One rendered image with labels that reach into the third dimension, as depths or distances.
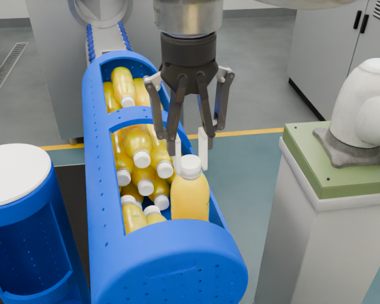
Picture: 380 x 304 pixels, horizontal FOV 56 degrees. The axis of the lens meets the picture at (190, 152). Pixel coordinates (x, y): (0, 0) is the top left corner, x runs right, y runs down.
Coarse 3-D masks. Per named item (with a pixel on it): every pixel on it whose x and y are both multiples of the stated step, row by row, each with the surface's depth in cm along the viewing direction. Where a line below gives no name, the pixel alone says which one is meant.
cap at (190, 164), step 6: (186, 156) 62; (192, 156) 62; (186, 162) 61; (192, 162) 61; (198, 162) 61; (186, 168) 60; (192, 168) 60; (198, 168) 60; (186, 174) 61; (192, 174) 61
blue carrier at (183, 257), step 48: (96, 96) 103; (96, 144) 86; (96, 192) 74; (96, 240) 66; (144, 240) 58; (192, 240) 58; (96, 288) 59; (144, 288) 59; (192, 288) 63; (240, 288) 67
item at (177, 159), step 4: (176, 136) 57; (176, 140) 56; (176, 144) 57; (180, 144) 57; (176, 148) 57; (180, 148) 57; (176, 152) 57; (180, 152) 58; (176, 156) 58; (180, 156) 58; (176, 160) 58; (180, 160) 59; (176, 164) 59; (180, 164) 59; (176, 168) 60; (180, 168) 60; (176, 172) 60; (180, 172) 60
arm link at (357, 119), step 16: (368, 64) 92; (352, 80) 94; (368, 80) 90; (352, 96) 93; (368, 96) 90; (336, 112) 101; (352, 112) 95; (368, 112) 91; (336, 128) 102; (352, 128) 97; (368, 128) 93; (352, 144) 100; (368, 144) 99
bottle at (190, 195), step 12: (180, 180) 62; (192, 180) 62; (204, 180) 63; (180, 192) 62; (192, 192) 61; (204, 192) 63; (180, 204) 63; (192, 204) 62; (204, 204) 64; (180, 216) 65; (192, 216) 64; (204, 216) 66
